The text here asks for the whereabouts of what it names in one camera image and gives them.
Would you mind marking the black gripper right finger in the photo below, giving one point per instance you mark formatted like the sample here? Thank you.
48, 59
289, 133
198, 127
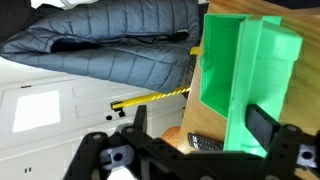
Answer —
283, 143

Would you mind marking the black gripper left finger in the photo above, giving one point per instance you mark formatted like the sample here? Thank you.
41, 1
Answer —
96, 153

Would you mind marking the green hinged plastic container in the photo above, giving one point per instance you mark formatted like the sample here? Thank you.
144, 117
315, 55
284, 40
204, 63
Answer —
260, 76

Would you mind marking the white door with window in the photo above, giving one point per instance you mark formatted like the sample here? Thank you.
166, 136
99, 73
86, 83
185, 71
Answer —
50, 150

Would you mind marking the orange plush octopus toy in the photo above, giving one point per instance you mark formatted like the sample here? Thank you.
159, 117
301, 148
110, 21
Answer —
171, 136

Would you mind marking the black remote control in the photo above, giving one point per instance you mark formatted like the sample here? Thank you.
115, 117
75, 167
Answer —
203, 142

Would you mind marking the blue quilted jacket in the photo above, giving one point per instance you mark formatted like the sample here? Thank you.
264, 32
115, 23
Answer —
116, 63

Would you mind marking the black hat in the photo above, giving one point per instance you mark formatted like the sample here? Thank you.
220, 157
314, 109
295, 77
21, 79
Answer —
15, 16

